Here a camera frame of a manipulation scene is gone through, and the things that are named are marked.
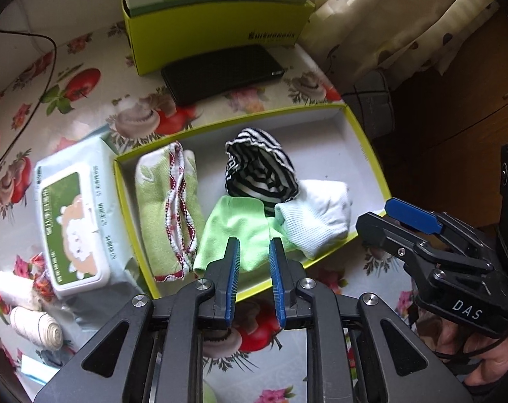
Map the cream dotted curtain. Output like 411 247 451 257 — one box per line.
298 0 500 89

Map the white bandage roll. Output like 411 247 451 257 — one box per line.
0 271 45 311

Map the grey bag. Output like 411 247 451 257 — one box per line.
342 69 395 141

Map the thin black cable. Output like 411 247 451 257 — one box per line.
0 29 57 189

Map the black white striped sock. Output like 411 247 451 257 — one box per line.
224 128 301 206

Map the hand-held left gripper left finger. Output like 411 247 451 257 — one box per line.
36 237 242 403

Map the yellow-green box lid tray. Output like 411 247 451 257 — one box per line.
113 103 393 301

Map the red printed plastic wrapper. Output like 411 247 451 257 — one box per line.
25 252 55 303

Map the yellow-green cardboard box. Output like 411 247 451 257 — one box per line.
120 0 317 77

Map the wet wipes pack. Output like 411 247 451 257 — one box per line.
33 138 131 301

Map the black power bank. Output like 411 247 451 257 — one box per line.
160 44 285 107

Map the green towel with red trim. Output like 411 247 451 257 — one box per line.
134 140 206 282

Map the person's right hand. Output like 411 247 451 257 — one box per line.
417 318 508 387

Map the blue white packet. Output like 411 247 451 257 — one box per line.
21 355 53 387

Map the striped beige bandage roll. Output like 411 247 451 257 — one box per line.
9 306 65 350

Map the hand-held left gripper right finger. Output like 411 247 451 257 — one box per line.
268 237 473 403

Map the lime green cloth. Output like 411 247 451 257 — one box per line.
193 195 305 275

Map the dark wooden cabinet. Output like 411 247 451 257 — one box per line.
388 8 508 227

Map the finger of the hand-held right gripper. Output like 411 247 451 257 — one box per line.
356 211 494 278
384 196 497 270

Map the floral printed tablecloth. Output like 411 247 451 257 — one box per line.
0 0 418 403

